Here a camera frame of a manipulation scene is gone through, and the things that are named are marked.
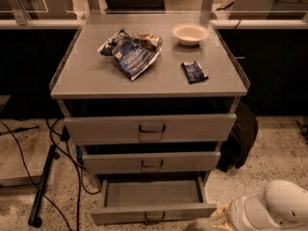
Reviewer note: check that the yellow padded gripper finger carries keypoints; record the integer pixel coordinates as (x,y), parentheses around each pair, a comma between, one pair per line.
(219,219)

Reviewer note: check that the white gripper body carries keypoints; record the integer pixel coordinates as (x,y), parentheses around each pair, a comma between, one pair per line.
(241,216)

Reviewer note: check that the grey bottom drawer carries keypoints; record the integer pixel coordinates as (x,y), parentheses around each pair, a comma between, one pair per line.
(152,201)

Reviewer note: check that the grey drawer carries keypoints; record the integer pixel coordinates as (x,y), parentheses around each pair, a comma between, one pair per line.
(149,128)
(152,201)
(151,162)

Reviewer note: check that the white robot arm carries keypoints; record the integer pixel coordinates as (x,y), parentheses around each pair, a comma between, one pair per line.
(280,186)

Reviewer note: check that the grey middle drawer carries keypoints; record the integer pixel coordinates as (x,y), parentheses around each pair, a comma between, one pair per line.
(151,162)

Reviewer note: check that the grey top drawer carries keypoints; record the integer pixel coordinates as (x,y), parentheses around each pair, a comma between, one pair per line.
(149,128)

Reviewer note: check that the grey drawer cabinet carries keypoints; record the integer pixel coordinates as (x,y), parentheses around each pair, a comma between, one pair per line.
(90,85)

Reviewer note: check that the black bag beside cabinet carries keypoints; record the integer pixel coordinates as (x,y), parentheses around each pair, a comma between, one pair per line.
(235,150)

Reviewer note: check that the small blue snack packet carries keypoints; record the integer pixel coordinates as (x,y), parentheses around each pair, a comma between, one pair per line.
(194,72)

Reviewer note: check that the black floor stand bar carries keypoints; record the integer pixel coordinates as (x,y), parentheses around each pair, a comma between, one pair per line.
(34,219)

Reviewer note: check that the large blue chip bag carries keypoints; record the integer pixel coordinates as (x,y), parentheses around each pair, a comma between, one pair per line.
(133,53)

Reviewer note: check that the white bowl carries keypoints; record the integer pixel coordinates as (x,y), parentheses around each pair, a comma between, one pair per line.
(189,34)

